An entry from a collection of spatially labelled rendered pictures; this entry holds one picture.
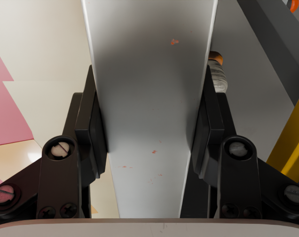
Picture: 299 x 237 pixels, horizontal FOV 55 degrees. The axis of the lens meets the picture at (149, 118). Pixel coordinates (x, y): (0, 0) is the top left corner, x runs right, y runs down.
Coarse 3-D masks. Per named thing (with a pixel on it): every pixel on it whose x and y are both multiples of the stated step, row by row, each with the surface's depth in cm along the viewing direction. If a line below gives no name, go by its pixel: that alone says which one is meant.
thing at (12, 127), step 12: (0, 84) 14; (0, 96) 15; (0, 108) 15; (12, 108) 16; (0, 120) 16; (12, 120) 16; (24, 120) 16; (0, 132) 17; (12, 132) 17; (24, 132) 17; (0, 144) 18; (0, 180) 21
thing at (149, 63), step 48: (96, 0) 8; (144, 0) 8; (192, 0) 8; (96, 48) 9; (144, 48) 9; (192, 48) 9; (144, 96) 10; (192, 96) 10; (144, 144) 12; (192, 144) 12; (144, 192) 15
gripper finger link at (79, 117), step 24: (72, 96) 12; (96, 96) 11; (72, 120) 11; (96, 120) 10; (96, 144) 11; (24, 168) 10; (96, 168) 11; (0, 192) 9; (24, 192) 9; (0, 216) 9
